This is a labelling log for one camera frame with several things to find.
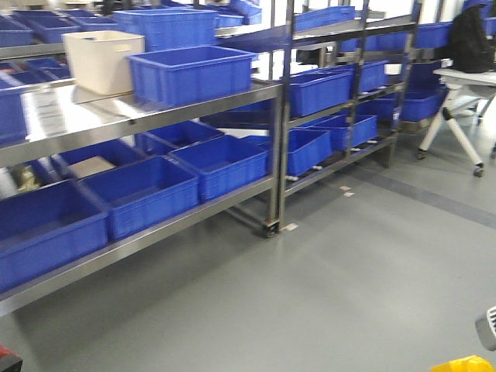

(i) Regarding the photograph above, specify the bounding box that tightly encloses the yellow studded toy brick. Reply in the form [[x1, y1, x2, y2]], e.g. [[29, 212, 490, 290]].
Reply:
[[430, 355, 495, 372]]

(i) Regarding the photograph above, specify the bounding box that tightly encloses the red cube block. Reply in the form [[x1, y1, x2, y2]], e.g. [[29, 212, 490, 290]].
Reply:
[[0, 345, 23, 372]]

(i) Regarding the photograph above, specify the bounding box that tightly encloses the blue target bin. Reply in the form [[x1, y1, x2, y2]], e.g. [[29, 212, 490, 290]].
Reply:
[[127, 46, 255, 108]]

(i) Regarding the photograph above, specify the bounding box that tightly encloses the cream plastic bin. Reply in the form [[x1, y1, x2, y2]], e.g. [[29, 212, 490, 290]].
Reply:
[[62, 30, 145, 96]]

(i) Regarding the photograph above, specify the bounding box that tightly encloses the stainless steel shelf rack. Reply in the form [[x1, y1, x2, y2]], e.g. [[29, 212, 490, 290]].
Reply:
[[0, 22, 284, 319]]

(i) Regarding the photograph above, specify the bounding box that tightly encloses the large blue crate behind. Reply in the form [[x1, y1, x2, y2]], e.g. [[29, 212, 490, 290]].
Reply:
[[114, 8, 216, 51]]

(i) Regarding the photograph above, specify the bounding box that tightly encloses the white workbench on wheels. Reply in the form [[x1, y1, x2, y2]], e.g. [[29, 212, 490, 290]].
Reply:
[[415, 67, 495, 177]]

